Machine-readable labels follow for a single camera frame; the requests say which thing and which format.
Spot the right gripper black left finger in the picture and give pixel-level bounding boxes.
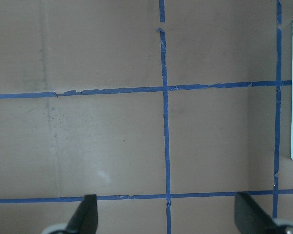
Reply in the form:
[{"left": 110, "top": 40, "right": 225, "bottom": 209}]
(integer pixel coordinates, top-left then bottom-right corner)
[{"left": 64, "top": 194, "right": 98, "bottom": 234}]

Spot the brown paper table cover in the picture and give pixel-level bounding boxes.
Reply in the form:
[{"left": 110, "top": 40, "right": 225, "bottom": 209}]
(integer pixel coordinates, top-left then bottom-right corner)
[{"left": 0, "top": 0, "right": 293, "bottom": 234}]

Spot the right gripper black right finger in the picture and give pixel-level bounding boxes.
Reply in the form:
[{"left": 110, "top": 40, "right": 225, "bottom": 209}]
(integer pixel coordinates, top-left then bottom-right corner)
[{"left": 234, "top": 192, "right": 284, "bottom": 234}]

